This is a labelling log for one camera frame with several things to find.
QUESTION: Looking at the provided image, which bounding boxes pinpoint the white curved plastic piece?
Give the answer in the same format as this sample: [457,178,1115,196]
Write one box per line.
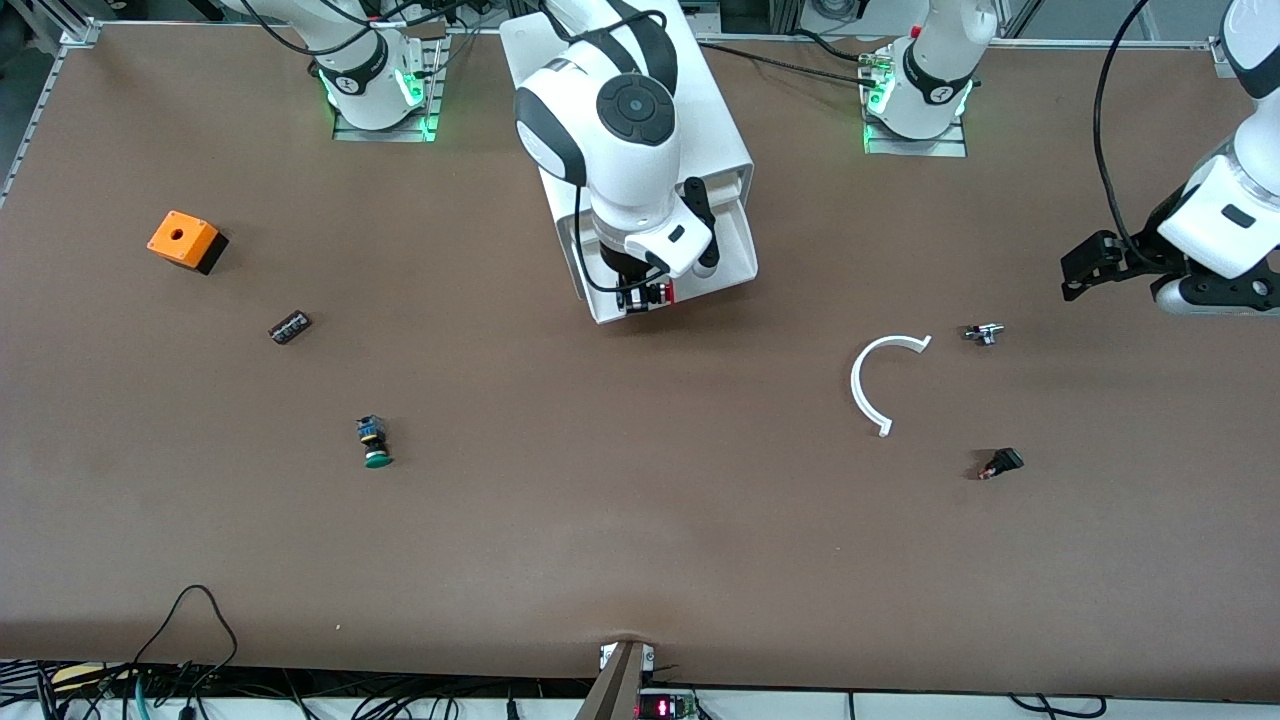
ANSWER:
[850,334,933,438]

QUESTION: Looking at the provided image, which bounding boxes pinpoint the brown camera mount post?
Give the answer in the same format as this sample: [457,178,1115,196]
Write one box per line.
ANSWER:
[573,640,653,720]

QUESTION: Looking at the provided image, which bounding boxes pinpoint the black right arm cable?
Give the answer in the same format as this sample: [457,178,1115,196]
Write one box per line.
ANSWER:
[574,180,629,297]

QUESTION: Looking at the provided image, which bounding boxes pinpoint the orange black button box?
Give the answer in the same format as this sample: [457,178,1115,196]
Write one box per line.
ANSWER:
[147,210,230,276]

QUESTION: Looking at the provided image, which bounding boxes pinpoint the white drawer cabinet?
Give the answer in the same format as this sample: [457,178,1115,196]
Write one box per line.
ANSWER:
[498,0,756,301]

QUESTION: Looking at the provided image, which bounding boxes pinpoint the black base cable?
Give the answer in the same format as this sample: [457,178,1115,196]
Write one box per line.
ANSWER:
[697,28,891,89]

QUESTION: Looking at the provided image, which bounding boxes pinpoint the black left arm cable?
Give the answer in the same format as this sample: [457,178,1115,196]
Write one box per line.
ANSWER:
[1092,0,1161,263]

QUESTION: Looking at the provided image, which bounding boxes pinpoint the aluminium frame rail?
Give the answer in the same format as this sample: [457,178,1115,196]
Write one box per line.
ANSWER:
[0,20,101,206]

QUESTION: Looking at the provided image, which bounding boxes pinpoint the green push button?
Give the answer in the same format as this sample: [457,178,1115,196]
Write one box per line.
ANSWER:
[356,415,394,470]

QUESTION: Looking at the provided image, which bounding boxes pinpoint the white plastic drawer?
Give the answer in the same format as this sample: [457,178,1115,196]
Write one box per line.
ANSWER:
[575,195,758,325]

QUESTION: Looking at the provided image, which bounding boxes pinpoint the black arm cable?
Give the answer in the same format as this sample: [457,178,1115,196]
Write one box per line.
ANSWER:
[1092,0,1161,263]
[574,180,629,297]

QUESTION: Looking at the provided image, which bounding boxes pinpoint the black looped cable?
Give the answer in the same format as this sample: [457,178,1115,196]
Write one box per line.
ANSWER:
[130,585,241,691]

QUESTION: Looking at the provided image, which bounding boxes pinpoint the red push button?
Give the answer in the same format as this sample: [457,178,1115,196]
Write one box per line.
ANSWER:
[620,282,677,315]

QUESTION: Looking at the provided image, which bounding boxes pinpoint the red LED display device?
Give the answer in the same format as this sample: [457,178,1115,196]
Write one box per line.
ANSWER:
[636,690,701,720]

